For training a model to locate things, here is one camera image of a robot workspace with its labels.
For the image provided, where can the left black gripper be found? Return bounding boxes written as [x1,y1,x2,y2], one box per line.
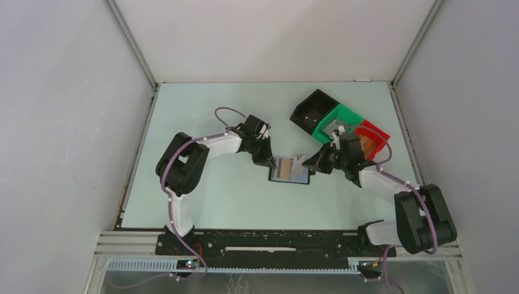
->
[247,137,276,170]

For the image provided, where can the green plastic bin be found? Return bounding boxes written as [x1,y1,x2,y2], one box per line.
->
[311,104,365,144]

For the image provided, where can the white card with grey stripe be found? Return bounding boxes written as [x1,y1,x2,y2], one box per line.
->
[291,154,307,177]

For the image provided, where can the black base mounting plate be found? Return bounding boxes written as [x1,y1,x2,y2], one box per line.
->
[155,228,385,270]

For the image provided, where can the red plastic bin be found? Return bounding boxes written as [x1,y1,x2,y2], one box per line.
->
[353,119,390,160]

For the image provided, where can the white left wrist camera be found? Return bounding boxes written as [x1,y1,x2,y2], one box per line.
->
[258,123,271,140]

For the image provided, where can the black card holder wallet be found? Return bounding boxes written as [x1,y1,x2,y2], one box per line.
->
[268,154,316,185]

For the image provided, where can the black plastic bin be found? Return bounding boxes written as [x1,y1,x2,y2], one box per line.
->
[289,89,340,135]

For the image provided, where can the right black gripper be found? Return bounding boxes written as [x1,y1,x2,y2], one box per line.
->
[303,141,348,175]

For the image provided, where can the aluminium frame rail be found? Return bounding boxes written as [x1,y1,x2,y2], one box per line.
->
[94,229,463,275]

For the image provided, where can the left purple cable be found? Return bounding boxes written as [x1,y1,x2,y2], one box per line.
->
[160,107,248,282]

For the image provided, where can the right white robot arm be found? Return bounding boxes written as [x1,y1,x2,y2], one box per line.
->
[303,132,457,256]

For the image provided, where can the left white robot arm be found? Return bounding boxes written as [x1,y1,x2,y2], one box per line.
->
[155,115,276,255]

